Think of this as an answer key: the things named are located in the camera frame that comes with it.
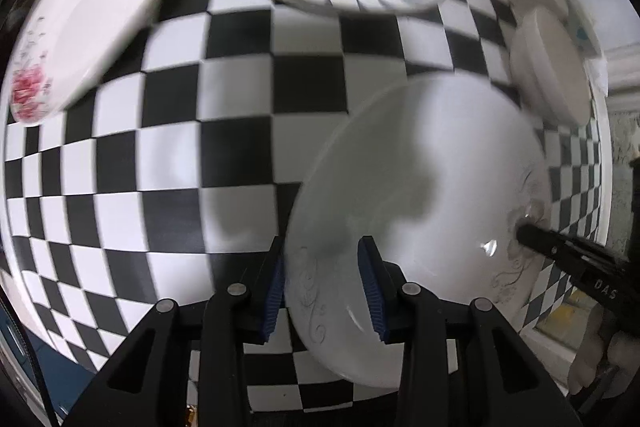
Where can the black white checkered mat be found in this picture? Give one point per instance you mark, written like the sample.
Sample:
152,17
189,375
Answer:
174,174

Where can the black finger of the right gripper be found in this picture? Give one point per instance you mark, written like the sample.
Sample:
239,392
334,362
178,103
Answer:
583,260

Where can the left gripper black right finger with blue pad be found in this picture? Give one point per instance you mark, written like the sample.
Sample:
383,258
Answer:
462,365

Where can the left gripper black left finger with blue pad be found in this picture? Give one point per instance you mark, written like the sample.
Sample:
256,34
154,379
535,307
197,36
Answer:
145,381

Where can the white plate grey floral pattern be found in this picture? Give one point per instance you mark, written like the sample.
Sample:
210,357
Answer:
439,171

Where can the plain white bowl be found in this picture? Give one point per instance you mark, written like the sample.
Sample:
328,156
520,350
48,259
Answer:
548,71

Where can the white plate red flower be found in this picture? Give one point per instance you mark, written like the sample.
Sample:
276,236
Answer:
64,49

